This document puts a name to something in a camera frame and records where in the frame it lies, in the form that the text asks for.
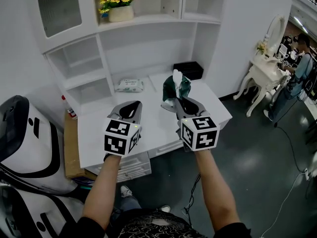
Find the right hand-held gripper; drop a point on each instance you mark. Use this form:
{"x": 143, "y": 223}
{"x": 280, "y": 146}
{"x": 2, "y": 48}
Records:
{"x": 200, "y": 133}

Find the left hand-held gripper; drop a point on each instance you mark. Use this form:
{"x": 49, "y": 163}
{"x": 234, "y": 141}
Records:
{"x": 119, "y": 133}

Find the green pack of tissues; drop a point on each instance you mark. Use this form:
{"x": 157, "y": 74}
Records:
{"x": 183, "y": 88}

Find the white shelf unit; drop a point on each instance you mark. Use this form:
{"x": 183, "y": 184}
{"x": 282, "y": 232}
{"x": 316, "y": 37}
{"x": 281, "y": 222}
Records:
{"x": 148, "y": 23}

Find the person's right forearm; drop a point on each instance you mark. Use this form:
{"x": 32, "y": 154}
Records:
{"x": 215, "y": 187}

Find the person's left forearm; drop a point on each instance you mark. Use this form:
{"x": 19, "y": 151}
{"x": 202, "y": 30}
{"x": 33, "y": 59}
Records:
{"x": 102, "y": 192}

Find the white wet wipes pack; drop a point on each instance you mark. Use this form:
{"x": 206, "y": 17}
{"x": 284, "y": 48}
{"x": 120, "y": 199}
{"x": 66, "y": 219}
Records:
{"x": 130, "y": 85}

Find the black ribbed box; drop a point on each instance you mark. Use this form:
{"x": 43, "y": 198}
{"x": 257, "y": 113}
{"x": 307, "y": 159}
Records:
{"x": 189, "y": 69}

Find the brown cardboard box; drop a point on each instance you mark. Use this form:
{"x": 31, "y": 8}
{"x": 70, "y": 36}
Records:
{"x": 70, "y": 147}

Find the white bottle with red label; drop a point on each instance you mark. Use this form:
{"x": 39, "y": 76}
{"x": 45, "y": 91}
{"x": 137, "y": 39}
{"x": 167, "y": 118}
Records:
{"x": 69, "y": 109}

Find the person's left white shoe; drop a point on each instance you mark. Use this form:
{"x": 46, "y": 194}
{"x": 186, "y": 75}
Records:
{"x": 125, "y": 191}

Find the person's white shoe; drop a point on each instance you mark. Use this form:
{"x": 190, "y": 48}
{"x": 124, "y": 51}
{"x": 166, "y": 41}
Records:
{"x": 125, "y": 191}
{"x": 165, "y": 208}

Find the person's jeans leg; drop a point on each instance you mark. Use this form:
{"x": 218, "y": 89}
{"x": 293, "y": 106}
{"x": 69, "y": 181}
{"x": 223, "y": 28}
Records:
{"x": 127, "y": 203}

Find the person's right white shoe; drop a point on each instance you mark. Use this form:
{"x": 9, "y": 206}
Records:
{"x": 165, "y": 208}

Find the white and black robot shell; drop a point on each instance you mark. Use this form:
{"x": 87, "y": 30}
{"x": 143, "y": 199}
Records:
{"x": 27, "y": 145}
{"x": 29, "y": 214}

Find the person's black patterned shirt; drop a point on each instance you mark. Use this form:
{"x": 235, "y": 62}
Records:
{"x": 153, "y": 225}

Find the white dressing table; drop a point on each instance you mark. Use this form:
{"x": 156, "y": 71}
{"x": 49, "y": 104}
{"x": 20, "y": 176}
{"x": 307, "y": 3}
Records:
{"x": 265, "y": 73}

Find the white flower pot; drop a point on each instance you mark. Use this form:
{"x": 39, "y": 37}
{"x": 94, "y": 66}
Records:
{"x": 121, "y": 14}

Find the small pale flower bunch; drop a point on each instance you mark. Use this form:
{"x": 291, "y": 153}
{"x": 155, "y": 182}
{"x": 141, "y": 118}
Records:
{"x": 262, "y": 47}

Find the white oval mirror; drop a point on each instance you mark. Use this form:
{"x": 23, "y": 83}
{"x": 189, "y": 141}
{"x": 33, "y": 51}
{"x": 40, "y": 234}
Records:
{"x": 276, "y": 35}

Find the white power strip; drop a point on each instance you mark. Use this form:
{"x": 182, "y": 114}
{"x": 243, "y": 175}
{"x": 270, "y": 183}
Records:
{"x": 307, "y": 173}

